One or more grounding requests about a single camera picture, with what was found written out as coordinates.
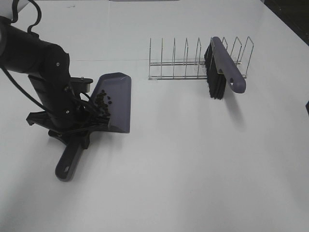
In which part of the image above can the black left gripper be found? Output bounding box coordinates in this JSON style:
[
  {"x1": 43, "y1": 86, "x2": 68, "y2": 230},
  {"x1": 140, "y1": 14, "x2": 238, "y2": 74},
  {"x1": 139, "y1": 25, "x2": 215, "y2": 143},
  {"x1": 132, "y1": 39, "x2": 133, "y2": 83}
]
[{"x1": 26, "y1": 75, "x2": 109, "y2": 150}]

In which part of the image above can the pile of coffee beans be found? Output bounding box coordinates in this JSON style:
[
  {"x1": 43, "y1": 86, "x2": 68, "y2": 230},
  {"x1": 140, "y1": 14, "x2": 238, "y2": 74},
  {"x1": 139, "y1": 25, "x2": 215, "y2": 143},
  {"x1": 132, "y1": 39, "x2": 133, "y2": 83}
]
[{"x1": 94, "y1": 90, "x2": 112, "y2": 120}]

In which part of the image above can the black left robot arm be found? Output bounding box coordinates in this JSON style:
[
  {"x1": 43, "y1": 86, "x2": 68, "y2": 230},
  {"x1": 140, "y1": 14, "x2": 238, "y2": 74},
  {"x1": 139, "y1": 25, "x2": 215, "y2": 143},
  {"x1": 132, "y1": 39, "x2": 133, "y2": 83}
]
[{"x1": 0, "y1": 16, "x2": 110, "y2": 149}]

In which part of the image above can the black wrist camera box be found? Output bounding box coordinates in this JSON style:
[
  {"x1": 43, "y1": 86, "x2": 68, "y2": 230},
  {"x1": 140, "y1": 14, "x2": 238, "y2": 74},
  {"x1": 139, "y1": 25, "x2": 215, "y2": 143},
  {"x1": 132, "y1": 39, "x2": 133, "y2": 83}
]
[{"x1": 70, "y1": 77, "x2": 93, "y2": 93}]

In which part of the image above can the metal wire dish rack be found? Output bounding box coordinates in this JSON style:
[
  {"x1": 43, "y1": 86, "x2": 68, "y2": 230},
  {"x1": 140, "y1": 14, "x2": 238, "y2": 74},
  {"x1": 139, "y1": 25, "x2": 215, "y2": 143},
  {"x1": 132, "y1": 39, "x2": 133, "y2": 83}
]
[{"x1": 148, "y1": 36, "x2": 254, "y2": 80}]

